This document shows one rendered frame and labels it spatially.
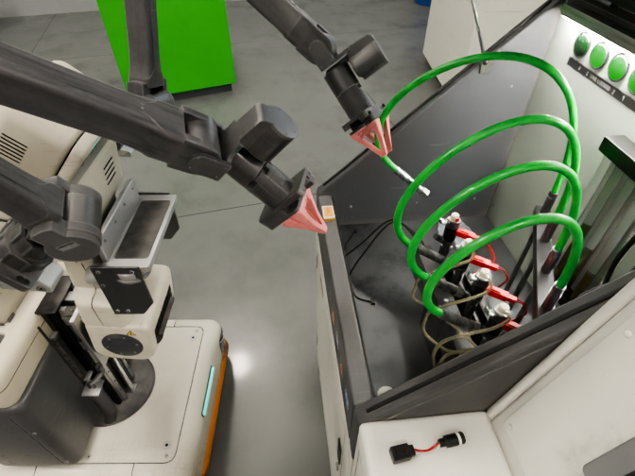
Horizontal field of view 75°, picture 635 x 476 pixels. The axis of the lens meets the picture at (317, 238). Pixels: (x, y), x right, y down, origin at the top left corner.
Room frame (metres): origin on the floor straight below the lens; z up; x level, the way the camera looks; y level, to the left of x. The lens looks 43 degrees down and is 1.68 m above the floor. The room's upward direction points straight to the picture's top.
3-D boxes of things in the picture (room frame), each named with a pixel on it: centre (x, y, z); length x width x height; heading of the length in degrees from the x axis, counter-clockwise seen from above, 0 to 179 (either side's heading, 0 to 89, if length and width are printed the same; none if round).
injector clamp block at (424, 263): (0.55, -0.30, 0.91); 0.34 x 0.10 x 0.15; 6
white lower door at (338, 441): (0.64, -0.04, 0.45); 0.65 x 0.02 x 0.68; 6
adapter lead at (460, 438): (0.25, -0.17, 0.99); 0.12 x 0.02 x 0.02; 103
